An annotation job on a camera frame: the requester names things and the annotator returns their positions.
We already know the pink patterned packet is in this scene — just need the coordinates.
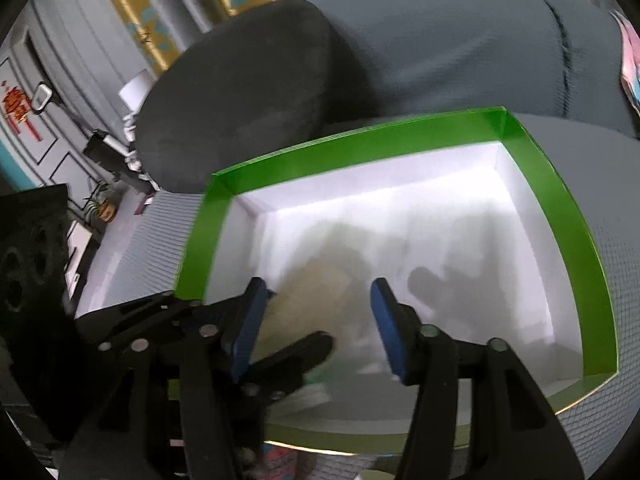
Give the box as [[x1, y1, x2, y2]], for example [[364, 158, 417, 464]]
[[611, 10, 640, 111]]

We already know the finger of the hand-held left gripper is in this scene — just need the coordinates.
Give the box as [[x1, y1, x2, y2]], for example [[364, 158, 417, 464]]
[[235, 331, 335, 413], [74, 290, 207, 357]]

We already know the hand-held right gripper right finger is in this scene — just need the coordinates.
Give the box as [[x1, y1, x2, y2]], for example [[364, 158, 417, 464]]
[[369, 277, 585, 480]]

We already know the black computer monitor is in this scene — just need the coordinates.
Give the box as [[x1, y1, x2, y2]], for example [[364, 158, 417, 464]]
[[82, 129, 132, 173]]

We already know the white lampshade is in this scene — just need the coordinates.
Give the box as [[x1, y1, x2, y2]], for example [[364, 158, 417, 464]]
[[118, 69, 157, 112]]

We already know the red door ornament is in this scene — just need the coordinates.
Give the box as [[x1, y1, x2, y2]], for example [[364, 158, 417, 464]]
[[1, 80, 42, 136]]

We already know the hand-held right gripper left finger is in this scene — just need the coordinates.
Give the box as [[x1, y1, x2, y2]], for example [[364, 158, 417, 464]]
[[60, 276, 271, 480]]

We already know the white low cabinet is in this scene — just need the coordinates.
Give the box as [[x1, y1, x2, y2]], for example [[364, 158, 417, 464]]
[[64, 219, 102, 303]]

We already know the grey panelled door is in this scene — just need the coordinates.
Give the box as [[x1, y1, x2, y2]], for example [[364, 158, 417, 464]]
[[0, 25, 108, 201]]

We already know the blue-grey pillow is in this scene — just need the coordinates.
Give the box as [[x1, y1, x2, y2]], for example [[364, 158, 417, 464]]
[[305, 0, 640, 138]]

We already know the dark grey cushion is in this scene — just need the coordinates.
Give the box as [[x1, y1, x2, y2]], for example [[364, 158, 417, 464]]
[[134, 0, 377, 195]]

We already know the grey quilted mattress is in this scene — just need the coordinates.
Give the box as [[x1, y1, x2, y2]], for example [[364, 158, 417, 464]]
[[75, 112, 640, 480]]

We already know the green cardboard box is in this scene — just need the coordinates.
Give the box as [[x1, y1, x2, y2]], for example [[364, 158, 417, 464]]
[[172, 106, 620, 457]]

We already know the grey curtain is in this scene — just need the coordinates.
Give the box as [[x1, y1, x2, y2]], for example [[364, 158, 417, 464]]
[[30, 0, 601, 111]]

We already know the small potted plant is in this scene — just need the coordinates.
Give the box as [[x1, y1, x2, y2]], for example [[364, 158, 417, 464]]
[[81, 184, 117, 224]]

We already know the pile of clothes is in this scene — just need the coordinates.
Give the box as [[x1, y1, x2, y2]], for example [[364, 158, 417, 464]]
[[121, 110, 162, 195]]

